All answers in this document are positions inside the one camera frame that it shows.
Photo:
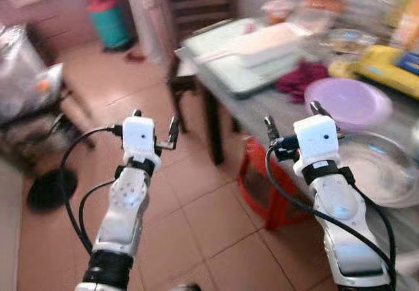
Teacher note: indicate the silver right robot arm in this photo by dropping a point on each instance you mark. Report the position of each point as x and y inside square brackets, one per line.
[340, 206]

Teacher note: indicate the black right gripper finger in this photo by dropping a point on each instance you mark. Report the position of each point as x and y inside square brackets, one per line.
[319, 110]
[272, 129]

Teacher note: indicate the pale green tray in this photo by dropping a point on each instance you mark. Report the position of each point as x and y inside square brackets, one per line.
[216, 38]

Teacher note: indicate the dark wooden chair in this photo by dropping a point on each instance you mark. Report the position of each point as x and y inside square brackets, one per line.
[196, 2]

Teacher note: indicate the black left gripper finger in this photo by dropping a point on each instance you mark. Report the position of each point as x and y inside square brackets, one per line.
[136, 114]
[174, 132]

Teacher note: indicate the yellow plastic cup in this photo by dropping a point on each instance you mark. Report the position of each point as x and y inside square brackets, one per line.
[340, 68]

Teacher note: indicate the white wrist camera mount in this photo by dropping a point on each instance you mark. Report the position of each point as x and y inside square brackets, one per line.
[316, 140]
[139, 137]

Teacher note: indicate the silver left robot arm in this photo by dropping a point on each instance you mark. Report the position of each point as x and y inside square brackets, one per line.
[127, 202]

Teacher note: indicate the red plastic stool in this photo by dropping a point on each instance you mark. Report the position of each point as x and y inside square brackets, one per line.
[262, 186]

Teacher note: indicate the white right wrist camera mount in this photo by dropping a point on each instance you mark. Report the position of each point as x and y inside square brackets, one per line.
[316, 140]

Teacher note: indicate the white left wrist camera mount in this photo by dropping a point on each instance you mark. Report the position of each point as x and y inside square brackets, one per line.
[139, 137]

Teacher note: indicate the small cup with pink lid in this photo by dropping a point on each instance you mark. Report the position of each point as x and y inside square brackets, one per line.
[278, 10]

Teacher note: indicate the yellow kitchen towel package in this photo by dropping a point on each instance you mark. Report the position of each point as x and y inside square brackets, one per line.
[386, 68]

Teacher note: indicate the dark red cloth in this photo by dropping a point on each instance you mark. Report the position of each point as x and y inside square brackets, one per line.
[298, 80]

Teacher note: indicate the small red floor item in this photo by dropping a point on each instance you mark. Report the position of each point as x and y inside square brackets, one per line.
[137, 57]

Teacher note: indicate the orange sauce bottle white cap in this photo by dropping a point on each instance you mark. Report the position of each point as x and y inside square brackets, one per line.
[409, 25]

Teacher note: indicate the dark metal rack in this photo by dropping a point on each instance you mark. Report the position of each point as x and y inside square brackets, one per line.
[26, 132]

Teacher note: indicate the round steel plate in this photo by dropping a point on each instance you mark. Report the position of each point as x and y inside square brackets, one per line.
[380, 170]

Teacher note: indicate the green gas cylinder red top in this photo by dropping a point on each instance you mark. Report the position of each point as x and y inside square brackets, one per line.
[111, 25]

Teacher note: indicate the small steel bowl with food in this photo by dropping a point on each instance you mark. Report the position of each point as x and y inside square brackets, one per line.
[350, 42]

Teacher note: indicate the silver foil bag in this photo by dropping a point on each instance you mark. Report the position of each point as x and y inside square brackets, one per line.
[23, 75]

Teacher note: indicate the lilac plastic bowl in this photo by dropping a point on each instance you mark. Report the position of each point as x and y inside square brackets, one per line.
[350, 101]

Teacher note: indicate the black round floor base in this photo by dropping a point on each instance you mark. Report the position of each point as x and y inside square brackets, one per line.
[51, 191]

